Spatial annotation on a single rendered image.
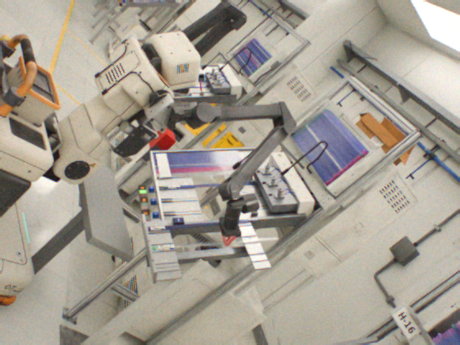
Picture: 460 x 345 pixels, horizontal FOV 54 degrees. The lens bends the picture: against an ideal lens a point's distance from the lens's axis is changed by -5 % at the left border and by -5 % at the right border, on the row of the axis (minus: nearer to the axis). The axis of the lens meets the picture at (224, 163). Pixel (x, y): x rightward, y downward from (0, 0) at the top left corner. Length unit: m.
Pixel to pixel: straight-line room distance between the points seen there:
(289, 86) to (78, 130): 2.11
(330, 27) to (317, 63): 0.45
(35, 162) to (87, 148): 0.29
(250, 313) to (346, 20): 3.81
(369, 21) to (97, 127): 4.39
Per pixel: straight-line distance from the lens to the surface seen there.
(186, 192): 2.42
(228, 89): 3.54
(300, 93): 3.70
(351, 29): 5.69
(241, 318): 2.77
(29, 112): 1.69
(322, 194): 2.35
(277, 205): 2.31
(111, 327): 2.28
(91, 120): 1.84
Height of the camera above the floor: 1.55
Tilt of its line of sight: 12 degrees down
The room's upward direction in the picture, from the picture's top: 49 degrees clockwise
